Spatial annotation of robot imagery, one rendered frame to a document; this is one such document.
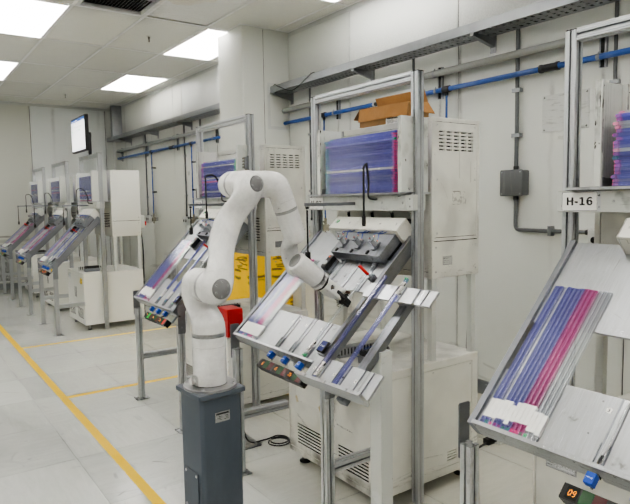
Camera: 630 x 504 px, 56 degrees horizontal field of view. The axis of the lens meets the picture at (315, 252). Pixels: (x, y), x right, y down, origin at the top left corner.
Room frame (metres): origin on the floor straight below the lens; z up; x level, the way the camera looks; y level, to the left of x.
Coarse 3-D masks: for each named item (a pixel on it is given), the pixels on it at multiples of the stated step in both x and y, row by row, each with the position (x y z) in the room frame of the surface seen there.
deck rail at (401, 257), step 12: (408, 240) 2.57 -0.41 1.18; (396, 252) 2.55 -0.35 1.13; (408, 252) 2.57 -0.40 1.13; (396, 264) 2.53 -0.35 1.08; (360, 300) 2.43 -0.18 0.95; (372, 300) 2.45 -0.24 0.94; (348, 324) 2.37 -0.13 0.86; (360, 324) 2.41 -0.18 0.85; (336, 336) 2.34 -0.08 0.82; (348, 336) 2.37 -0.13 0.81
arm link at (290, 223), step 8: (296, 208) 2.30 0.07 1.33; (280, 216) 2.28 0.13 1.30; (288, 216) 2.28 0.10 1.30; (296, 216) 2.29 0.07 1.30; (280, 224) 2.30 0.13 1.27; (288, 224) 2.29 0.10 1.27; (296, 224) 2.29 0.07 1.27; (288, 232) 2.30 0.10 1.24; (296, 232) 2.30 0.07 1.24; (304, 232) 2.33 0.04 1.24; (288, 240) 2.31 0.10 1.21; (296, 240) 2.30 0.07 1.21; (280, 248) 2.39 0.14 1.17; (288, 248) 2.38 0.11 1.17; (296, 248) 2.43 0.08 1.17; (288, 256) 2.41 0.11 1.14; (288, 272) 2.43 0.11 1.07
